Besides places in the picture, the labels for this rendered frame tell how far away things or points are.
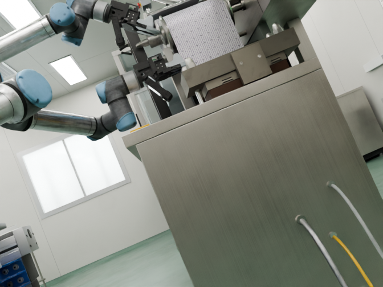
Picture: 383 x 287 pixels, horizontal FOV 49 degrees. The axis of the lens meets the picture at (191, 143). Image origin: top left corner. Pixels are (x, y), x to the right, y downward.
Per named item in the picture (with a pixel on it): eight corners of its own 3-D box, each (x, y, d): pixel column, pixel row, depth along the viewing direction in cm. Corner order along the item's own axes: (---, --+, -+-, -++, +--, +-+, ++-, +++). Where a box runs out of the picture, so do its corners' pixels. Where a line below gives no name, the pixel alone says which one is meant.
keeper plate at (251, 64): (243, 86, 137) (229, 55, 138) (271, 74, 138) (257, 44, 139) (244, 84, 135) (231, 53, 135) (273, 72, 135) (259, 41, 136)
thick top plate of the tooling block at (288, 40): (187, 98, 152) (180, 83, 152) (287, 57, 155) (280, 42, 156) (188, 88, 136) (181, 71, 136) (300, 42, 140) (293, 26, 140)
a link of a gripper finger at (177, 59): (187, 47, 154) (163, 56, 154) (194, 61, 154) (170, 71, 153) (187, 49, 158) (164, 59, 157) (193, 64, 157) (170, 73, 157)
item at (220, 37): (192, 83, 157) (172, 39, 158) (249, 60, 159) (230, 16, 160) (192, 83, 156) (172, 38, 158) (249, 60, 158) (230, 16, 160)
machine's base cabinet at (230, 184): (194, 263, 371) (157, 172, 378) (261, 233, 377) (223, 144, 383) (247, 422, 121) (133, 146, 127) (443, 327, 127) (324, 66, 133)
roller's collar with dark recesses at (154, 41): (151, 50, 192) (146, 37, 193) (163, 45, 193) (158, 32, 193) (151, 45, 186) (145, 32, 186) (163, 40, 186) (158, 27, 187)
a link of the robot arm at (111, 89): (104, 108, 158) (96, 87, 159) (131, 97, 159) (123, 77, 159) (101, 104, 150) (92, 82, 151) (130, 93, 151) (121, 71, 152)
